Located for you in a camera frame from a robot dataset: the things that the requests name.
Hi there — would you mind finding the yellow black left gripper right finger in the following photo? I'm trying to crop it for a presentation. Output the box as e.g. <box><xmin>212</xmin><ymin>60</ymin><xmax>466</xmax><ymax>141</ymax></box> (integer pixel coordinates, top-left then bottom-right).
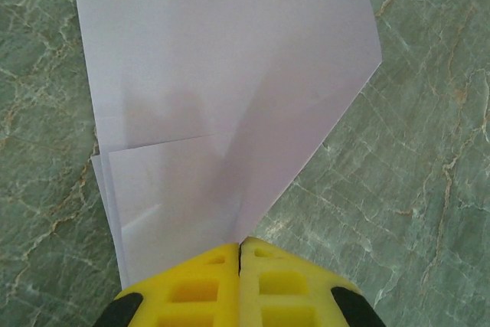
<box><xmin>238</xmin><ymin>237</ymin><xmax>384</xmax><ymax>327</ymax></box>

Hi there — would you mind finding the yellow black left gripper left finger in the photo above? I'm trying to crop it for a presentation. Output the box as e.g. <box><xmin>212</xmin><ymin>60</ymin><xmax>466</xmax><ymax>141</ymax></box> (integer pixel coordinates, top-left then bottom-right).
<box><xmin>93</xmin><ymin>242</ymin><xmax>242</xmax><ymax>327</ymax></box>

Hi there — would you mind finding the light purple paper sheet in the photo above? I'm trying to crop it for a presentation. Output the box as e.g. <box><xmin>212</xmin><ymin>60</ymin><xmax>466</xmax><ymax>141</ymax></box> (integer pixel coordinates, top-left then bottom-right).
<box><xmin>70</xmin><ymin>0</ymin><xmax>384</xmax><ymax>290</ymax></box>

